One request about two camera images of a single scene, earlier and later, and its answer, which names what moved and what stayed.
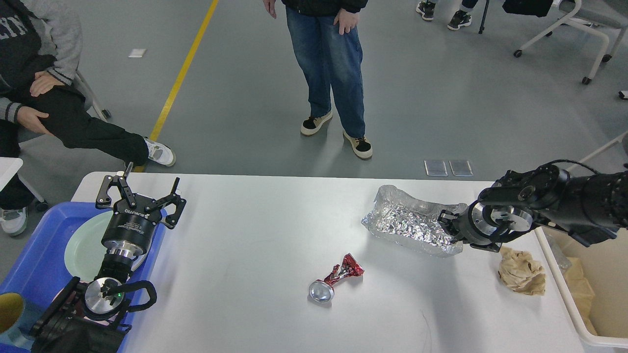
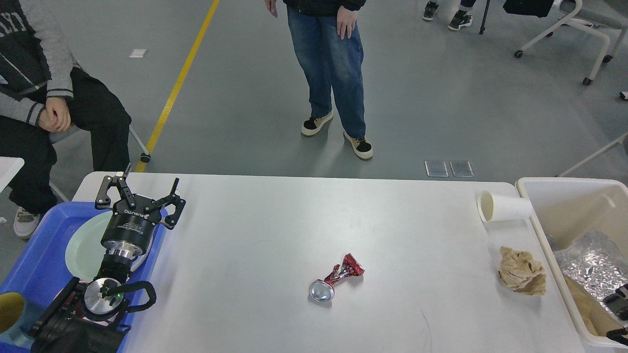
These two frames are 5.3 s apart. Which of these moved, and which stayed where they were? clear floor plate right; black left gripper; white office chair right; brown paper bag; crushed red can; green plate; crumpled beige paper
Moved: brown paper bag
Stayed: crushed red can; crumpled beige paper; white office chair right; green plate; black left gripper; clear floor plate right
